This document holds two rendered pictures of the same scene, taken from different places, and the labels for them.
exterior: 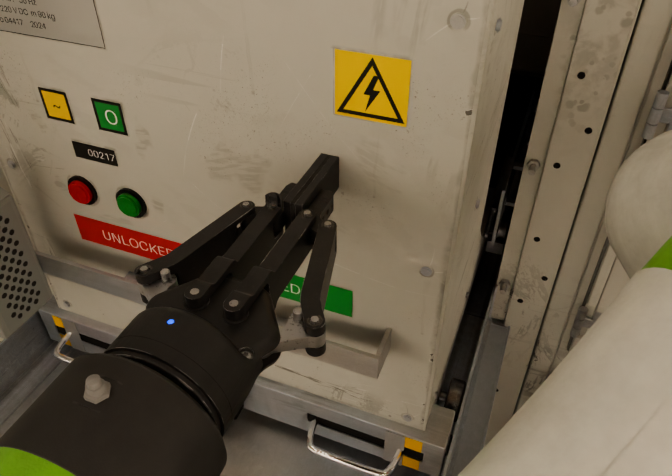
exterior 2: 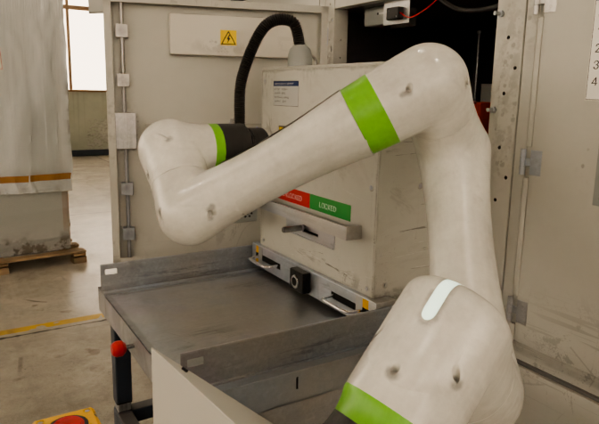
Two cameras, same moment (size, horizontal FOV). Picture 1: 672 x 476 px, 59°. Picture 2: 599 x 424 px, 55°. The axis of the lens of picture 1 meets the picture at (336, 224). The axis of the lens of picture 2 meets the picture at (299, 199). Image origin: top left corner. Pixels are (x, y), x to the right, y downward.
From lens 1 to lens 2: 0.91 m
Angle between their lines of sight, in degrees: 43
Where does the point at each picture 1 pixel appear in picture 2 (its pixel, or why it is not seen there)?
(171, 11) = (315, 90)
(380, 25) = not seen: hidden behind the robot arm
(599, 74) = (505, 146)
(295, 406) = (327, 286)
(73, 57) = (290, 111)
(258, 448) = (306, 310)
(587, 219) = (512, 234)
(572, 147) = (500, 188)
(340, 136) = not seen: hidden behind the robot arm
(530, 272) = not seen: hidden behind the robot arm
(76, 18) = (293, 96)
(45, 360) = (245, 270)
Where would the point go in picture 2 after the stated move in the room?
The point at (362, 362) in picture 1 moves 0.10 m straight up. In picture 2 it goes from (341, 231) to (343, 182)
